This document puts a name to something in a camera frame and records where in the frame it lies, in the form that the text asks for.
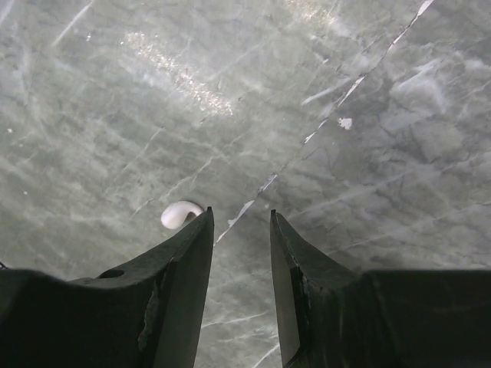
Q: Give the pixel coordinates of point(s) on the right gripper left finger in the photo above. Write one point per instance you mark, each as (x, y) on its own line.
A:
(146, 312)

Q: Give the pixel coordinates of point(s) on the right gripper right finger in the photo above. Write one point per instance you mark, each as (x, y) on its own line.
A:
(330, 316)

